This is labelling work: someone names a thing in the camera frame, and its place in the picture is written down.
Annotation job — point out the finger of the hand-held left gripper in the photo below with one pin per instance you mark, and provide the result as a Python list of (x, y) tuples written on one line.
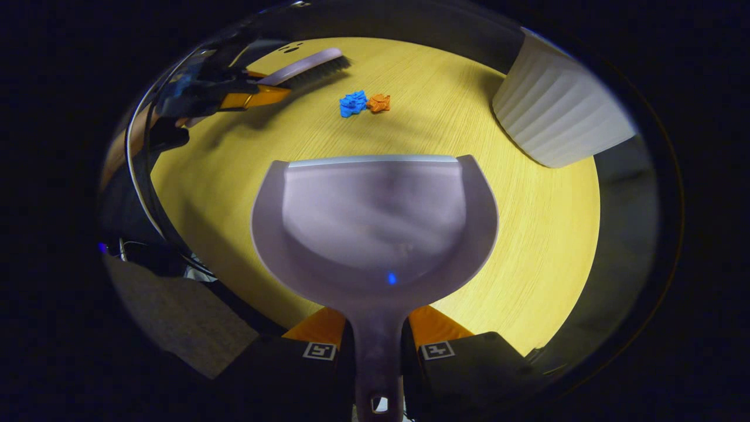
[(256, 75), (252, 98)]

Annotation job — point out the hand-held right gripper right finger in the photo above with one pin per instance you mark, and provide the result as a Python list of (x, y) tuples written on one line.
[(469, 381)]

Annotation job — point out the white ribbed garbage bin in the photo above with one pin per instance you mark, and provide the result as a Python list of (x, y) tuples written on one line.
[(556, 105)]

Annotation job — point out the blue paper trash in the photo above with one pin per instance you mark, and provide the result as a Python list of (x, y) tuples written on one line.
[(353, 104)]

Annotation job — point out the orange paper trash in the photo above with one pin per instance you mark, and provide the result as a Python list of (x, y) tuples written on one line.
[(378, 103)]

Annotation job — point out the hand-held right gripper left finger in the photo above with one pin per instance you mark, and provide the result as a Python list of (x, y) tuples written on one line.
[(293, 381)]

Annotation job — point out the light purple dustpan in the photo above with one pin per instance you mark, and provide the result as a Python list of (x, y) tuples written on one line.
[(375, 223)]

